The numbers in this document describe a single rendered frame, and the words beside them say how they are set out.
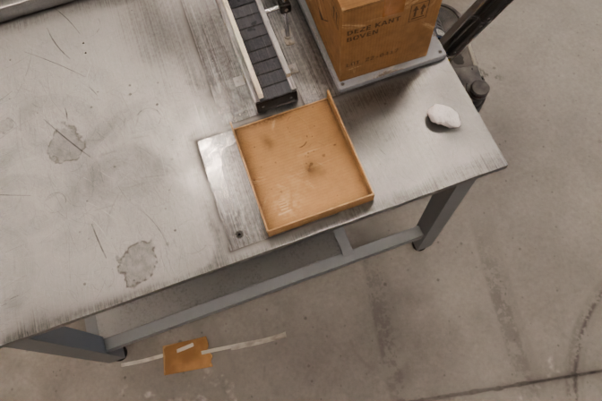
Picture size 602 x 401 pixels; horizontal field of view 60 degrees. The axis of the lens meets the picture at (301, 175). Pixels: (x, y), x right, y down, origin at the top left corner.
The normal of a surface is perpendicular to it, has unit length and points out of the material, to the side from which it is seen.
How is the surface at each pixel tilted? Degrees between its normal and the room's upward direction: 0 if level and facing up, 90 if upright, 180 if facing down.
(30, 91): 0
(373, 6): 90
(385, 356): 0
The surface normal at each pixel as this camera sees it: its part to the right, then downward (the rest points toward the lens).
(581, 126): -0.05, -0.39
